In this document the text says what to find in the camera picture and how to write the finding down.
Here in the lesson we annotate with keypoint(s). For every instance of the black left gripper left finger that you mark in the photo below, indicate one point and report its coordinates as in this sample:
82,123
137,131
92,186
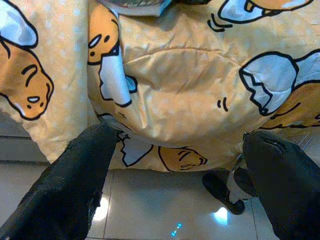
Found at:
62,190

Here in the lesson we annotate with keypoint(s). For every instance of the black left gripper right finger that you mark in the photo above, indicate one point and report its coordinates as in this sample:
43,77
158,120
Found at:
287,190

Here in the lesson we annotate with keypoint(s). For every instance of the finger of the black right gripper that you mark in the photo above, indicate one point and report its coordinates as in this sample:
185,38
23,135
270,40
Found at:
246,182
220,190

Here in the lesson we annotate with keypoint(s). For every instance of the yellow cartoon print quilt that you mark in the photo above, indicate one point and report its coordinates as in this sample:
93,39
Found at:
180,87

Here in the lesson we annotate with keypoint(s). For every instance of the teal covered book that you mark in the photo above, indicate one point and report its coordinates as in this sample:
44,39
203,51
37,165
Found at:
135,7

